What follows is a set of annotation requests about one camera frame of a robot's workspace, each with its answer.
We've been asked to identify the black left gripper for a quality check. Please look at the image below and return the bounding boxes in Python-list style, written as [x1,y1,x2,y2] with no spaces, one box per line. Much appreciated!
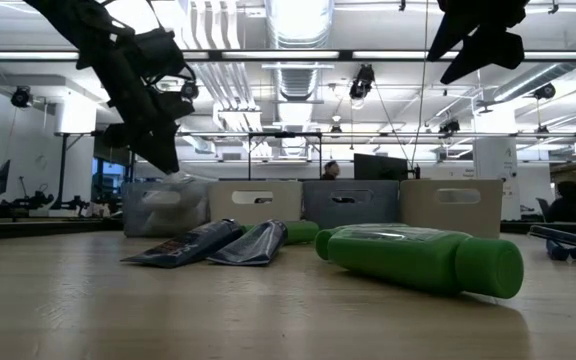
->
[76,29,195,175]

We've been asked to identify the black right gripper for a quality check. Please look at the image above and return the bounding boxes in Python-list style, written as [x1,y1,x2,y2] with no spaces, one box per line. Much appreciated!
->
[426,0,529,85]

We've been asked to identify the white packet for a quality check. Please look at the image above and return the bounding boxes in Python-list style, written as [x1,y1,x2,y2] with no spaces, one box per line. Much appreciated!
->
[160,171,200,186]

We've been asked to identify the dark blue toothpaste tube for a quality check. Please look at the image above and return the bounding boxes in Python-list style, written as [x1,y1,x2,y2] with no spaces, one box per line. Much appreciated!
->
[206,218,289,267]
[120,218,244,269]

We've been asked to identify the green travel bottle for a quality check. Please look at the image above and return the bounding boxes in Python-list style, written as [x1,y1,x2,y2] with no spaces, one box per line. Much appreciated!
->
[315,223,409,261]
[240,220,320,246]
[326,225,525,300]

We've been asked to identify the translucent smoky plastic bin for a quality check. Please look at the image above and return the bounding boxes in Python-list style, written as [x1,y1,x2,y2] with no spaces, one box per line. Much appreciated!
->
[121,180,213,239]

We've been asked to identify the white pillar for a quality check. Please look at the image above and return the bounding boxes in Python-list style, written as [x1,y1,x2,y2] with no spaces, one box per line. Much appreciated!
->
[472,137,519,221]

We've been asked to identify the black monitor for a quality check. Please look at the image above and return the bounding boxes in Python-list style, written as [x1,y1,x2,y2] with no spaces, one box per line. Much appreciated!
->
[0,159,12,196]
[352,153,410,181]

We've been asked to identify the white plastic bin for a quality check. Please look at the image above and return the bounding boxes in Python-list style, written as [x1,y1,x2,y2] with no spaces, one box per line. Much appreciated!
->
[209,180,303,237]

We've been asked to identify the light grey plastic bin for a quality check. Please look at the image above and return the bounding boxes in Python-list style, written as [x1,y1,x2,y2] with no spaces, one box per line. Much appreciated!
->
[399,178,504,240]

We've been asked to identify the person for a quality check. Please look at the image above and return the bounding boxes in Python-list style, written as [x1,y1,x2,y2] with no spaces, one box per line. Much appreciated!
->
[320,159,342,181]
[545,180,576,224]

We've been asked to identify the dark grey plastic bin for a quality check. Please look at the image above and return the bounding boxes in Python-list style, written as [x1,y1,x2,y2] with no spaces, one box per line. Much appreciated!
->
[301,179,402,230]

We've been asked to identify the black background workstation frame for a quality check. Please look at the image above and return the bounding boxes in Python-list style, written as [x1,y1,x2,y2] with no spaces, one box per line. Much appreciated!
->
[246,131,324,181]
[53,131,137,211]

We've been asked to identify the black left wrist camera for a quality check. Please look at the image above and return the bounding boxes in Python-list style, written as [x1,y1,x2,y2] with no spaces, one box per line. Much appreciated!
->
[130,27,194,86]

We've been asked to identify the silver ceiling air duct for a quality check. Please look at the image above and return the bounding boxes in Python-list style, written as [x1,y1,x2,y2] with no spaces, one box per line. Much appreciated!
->
[265,0,337,101]

